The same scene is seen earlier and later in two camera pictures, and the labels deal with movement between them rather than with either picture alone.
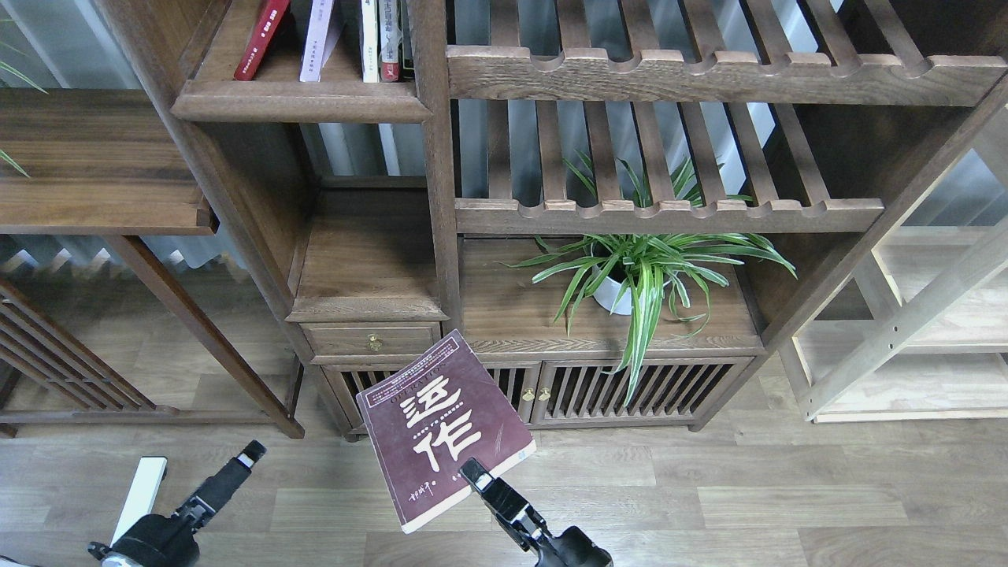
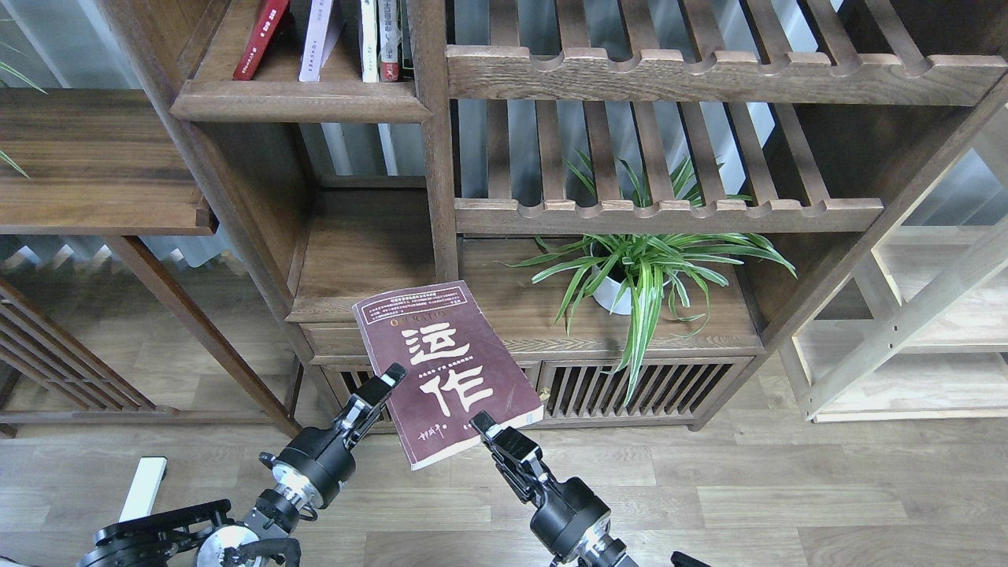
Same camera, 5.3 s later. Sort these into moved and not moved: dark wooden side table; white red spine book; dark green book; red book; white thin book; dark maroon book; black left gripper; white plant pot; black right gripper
Moved: black right gripper; dark maroon book; black left gripper
Not moved: white thin book; dark wooden side table; red book; dark green book; white plant pot; white red spine book
